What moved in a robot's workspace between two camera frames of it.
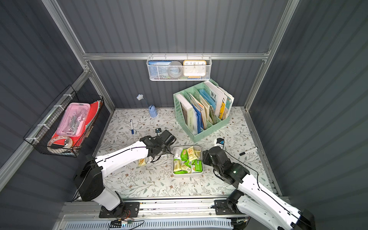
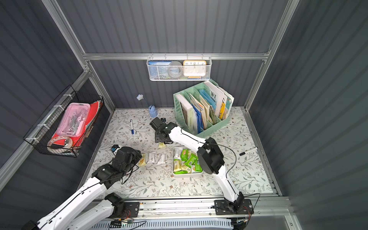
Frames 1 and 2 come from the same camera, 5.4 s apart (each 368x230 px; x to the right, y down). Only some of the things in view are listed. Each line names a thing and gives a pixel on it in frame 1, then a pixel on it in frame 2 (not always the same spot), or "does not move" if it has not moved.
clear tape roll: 69,144 does not move
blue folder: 199,120 does not move
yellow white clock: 194,69 does not move
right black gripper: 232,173 -> 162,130
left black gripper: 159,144 -> 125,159
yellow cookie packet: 142,162 does not move
